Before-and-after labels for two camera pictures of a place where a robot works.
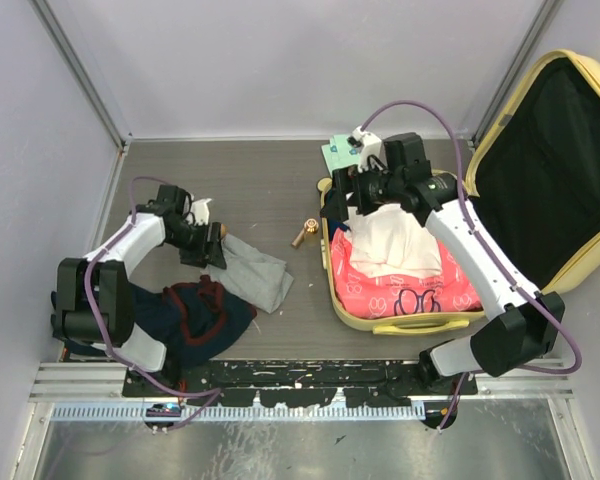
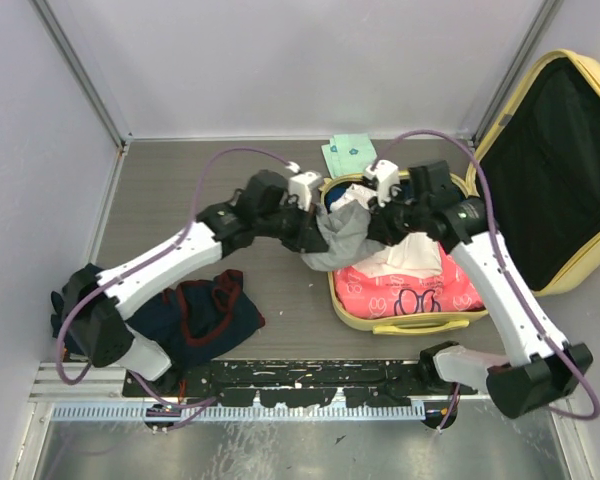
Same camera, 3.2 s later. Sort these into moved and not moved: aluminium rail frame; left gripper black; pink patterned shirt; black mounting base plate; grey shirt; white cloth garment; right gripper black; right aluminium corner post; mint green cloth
Moved: right gripper black; left gripper black; grey shirt
Not moved: white cloth garment; right aluminium corner post; aluminium rail frame; mint green cloth; black mounting base plate; pink patterned shirt
